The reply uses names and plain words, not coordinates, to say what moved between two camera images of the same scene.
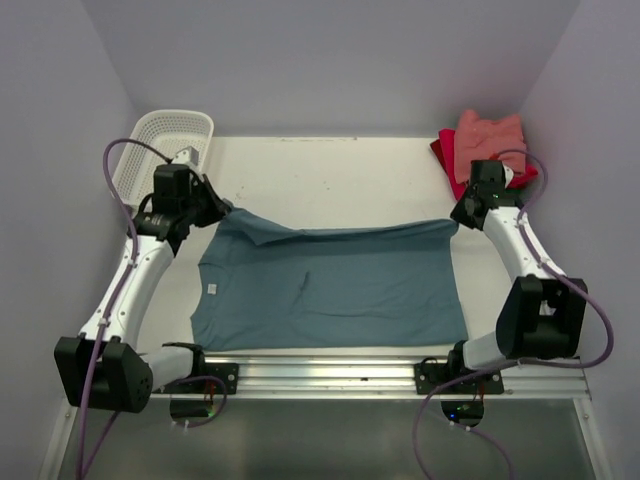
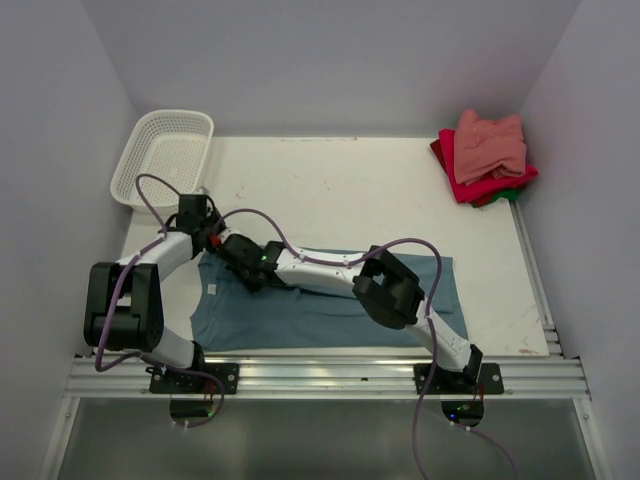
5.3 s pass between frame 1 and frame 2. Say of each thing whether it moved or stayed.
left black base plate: stayed
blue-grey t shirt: moved
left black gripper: moved
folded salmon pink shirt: stayed
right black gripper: moved
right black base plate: stayed
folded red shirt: stayed
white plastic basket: stayed
